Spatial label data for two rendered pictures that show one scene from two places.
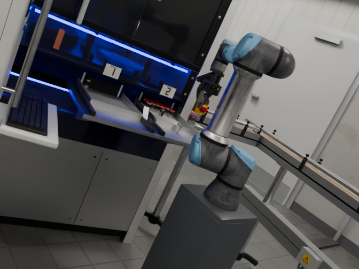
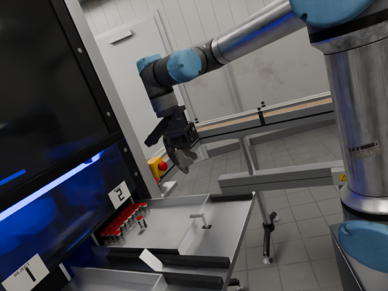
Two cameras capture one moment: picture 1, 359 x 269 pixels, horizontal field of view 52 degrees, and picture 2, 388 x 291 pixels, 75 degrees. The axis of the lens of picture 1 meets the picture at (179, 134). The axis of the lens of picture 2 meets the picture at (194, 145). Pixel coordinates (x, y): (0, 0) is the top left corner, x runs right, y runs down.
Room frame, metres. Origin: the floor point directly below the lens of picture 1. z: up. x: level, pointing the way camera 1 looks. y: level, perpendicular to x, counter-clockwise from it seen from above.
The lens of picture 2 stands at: (1.21, 0.29, 1.33)
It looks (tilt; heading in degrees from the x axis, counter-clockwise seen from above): 16 degrees down; 332
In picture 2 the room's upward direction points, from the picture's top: 20 degrees counter-clockwise
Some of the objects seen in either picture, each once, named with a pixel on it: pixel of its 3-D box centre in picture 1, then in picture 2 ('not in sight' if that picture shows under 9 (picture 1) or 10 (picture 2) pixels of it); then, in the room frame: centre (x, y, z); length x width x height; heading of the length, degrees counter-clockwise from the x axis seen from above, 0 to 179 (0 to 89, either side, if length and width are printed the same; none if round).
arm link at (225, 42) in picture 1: (225, 52); (155, 76); (1.89, -0.04, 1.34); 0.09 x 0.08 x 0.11; 11
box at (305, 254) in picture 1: (309, 259); (344, 175); (1.96, -0.96, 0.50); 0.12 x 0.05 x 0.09; 32
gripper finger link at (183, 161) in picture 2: (201, 100); (185, 161); (1.88, -0.03, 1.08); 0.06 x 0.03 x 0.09; 32
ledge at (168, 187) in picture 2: (189, 123); (158, 191); (2.27, -0.03, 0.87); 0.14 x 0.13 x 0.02; 32
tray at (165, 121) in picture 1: (165, 117); (154, 223); (1.99, 0.11, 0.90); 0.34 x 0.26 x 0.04; 32
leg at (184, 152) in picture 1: (173, 175); not in sight; (2.42, -0.08, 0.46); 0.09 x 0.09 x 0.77; 32
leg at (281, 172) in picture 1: (259, 213); (256, 185); (2.44, -0.73, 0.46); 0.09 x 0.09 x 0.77; 32
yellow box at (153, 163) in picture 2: (199, 106); (153, 167); (2.22, -0.04, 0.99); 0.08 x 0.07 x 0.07; 32
